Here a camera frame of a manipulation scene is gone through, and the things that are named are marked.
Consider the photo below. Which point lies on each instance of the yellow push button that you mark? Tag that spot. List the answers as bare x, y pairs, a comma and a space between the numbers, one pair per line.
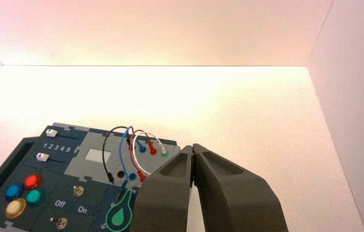
15, 208

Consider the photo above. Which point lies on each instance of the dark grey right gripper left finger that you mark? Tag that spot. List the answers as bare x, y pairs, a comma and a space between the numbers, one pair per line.
164, 201

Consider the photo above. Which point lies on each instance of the red push button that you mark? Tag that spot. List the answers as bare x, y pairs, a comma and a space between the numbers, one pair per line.
33, 182

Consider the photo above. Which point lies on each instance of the metal toggle switch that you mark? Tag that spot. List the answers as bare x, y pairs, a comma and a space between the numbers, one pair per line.
78, 191
61, 223

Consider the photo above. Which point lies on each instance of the white slider knob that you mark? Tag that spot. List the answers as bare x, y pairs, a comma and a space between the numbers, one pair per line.
43, 157
51, 133

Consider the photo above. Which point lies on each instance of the dark blue task board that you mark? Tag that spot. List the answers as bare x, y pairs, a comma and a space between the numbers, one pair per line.
68, 189

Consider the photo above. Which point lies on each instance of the blue push button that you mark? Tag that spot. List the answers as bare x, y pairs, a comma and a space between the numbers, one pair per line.
14, 191

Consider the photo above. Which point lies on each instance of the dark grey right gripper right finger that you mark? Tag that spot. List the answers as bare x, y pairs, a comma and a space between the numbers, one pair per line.
233, 201

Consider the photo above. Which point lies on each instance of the green teardrop dial knob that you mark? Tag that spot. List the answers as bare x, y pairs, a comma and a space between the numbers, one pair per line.
119, 217

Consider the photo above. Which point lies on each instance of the green push button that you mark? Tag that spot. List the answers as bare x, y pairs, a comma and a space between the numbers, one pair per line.
35, 197

